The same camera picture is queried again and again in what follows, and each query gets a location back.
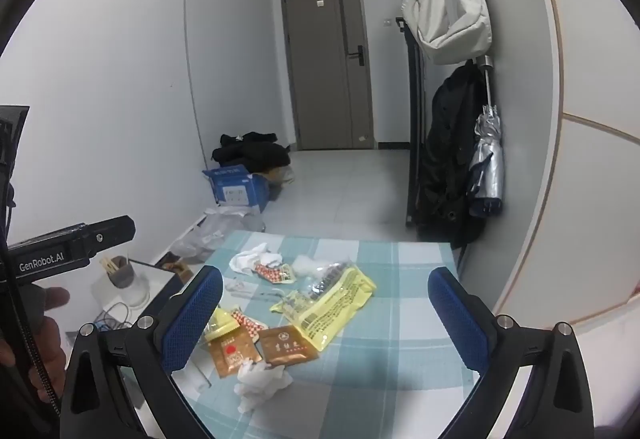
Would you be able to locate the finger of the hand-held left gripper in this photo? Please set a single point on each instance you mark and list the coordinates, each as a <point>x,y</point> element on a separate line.
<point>110,236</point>

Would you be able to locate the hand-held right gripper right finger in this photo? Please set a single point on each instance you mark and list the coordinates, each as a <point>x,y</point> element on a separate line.
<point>457,314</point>

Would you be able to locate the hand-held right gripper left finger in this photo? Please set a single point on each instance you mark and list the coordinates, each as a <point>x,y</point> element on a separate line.
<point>192,314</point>

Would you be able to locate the red checked wrapper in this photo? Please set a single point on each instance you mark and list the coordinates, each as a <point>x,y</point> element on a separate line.
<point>247,321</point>
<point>272,273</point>

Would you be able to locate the orange sachet with red dot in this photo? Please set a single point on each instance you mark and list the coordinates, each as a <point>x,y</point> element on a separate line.
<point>232,354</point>

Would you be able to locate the white tissue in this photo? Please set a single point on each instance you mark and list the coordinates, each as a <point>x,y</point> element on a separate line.
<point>262,381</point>
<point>250,256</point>

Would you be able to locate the dark brown sachet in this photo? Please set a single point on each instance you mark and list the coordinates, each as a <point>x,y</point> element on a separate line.
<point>287,346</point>

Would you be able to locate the yellow plastic packet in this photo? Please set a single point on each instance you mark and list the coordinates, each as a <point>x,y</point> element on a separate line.
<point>332,311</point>

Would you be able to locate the clear bag with dark bits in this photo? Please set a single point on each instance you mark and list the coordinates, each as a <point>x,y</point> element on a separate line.
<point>325,276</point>

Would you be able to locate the person's left hand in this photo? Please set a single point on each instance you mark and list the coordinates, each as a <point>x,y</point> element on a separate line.
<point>54,349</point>

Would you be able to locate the wooden chopsticks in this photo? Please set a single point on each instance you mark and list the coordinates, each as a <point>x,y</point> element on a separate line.
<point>112,264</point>

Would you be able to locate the grey cup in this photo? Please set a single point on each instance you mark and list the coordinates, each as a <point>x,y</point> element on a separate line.
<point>121,276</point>

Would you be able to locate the brown small box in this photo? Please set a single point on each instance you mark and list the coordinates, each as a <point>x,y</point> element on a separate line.
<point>179,267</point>

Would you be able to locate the translucent white tub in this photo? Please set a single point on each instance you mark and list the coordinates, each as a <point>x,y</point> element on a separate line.
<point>135,294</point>

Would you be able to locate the crumpled clear plastic bag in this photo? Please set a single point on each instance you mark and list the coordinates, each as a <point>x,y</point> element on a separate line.
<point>215,231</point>

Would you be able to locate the blue cardboard box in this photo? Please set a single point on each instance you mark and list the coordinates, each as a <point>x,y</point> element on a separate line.
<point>235,189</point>

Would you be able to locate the brown cardboard box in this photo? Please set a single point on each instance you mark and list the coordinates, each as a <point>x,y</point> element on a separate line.
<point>280,179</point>

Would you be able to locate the silver folded umbrella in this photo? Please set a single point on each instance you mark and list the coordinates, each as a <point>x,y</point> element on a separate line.
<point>487,154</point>

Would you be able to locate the black clothes pile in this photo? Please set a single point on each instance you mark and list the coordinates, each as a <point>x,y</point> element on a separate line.
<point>250,151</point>

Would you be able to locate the black hanging coat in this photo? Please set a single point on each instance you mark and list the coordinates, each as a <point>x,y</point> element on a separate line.
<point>445,144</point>

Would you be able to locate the grey-brown door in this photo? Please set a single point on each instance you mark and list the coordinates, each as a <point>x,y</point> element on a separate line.
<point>320,69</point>

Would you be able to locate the white wardrobe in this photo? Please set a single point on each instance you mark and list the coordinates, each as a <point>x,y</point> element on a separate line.
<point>590,69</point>

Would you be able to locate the black metal frame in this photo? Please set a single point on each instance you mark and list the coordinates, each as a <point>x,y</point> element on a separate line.
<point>411,119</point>

